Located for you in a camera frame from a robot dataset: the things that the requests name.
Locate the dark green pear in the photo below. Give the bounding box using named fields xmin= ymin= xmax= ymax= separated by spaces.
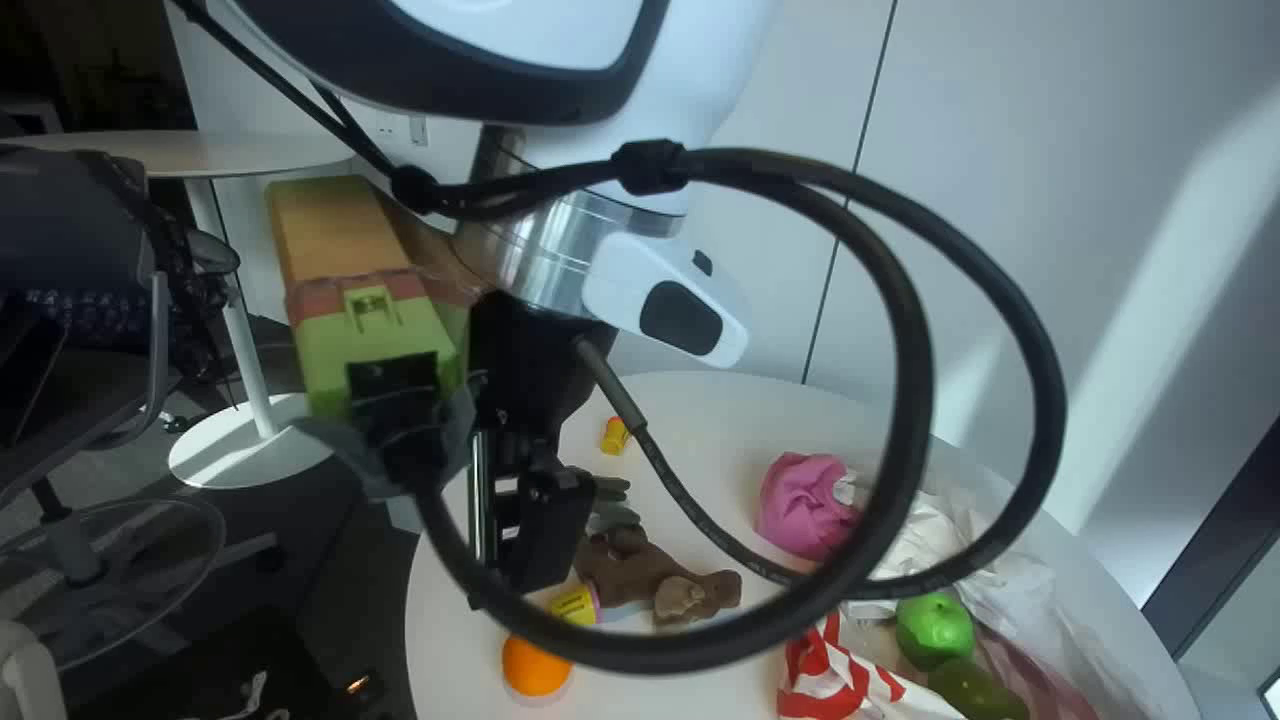
xmin=928 ymin=661 xmax=1032 ymax=720

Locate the pink cloth toy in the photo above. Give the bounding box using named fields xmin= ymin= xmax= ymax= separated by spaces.
xmin=752 ymin=453 xmax=860 ymax=558

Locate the yellow green toy piece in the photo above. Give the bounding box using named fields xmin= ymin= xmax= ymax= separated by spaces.
xmin=547 ymin=585 xmax=601 ymax=629

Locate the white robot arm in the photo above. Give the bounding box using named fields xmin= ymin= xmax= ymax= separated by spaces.
xmin=177 ymin=0 xmax=773 ymax=590

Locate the green apple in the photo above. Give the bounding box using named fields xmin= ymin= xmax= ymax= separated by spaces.
xmin=894 ymin=590 xmax=974 ymax=668

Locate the green cardboard box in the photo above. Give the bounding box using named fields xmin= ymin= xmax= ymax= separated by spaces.
xmin=269 ymin=174 xmax=465 ymax=414

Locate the small yellow toy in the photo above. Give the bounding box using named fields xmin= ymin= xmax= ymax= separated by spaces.
xmin=597 ymin=414 xmax=633 ymax=454

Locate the orange fruit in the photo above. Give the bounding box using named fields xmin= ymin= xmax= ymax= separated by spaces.
xmin=499 ymin=637 xmax=570 ymax=699

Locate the white red plastic bag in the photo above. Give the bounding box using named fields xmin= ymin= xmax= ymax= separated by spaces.
xmin=752 ymin=453 xmax=1196 ymax=720

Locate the brown plush toy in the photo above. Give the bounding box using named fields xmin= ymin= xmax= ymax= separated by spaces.
xmin=575 ymin=522 xmax=742 ymax=629

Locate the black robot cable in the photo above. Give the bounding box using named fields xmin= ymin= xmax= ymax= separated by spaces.
xmin=169 ymin=0 xmax=1071 ymax=674

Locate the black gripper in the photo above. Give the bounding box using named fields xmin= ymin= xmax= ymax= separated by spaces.
xmin=467 ymin=293 xmax=615 ymax=590

